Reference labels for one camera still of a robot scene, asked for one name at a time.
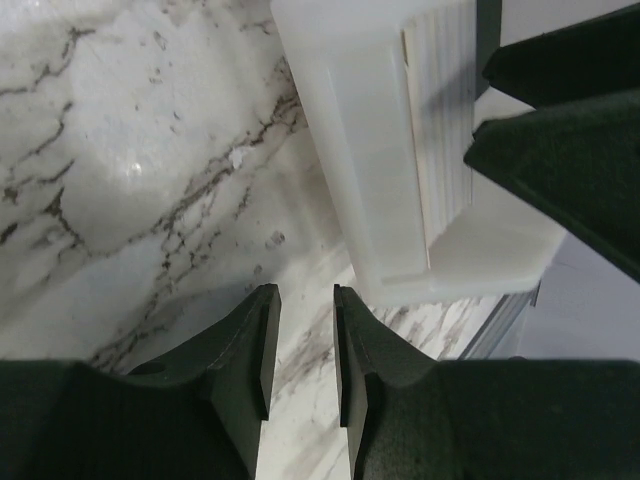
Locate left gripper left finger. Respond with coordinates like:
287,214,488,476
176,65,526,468
1,284,281,479

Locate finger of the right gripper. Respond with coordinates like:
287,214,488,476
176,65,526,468
482,3,639,108
464,90,639,280

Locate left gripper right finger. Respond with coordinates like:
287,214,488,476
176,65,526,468
334,286,639,479

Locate white plastic card tray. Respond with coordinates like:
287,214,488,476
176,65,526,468
271,1,565,306

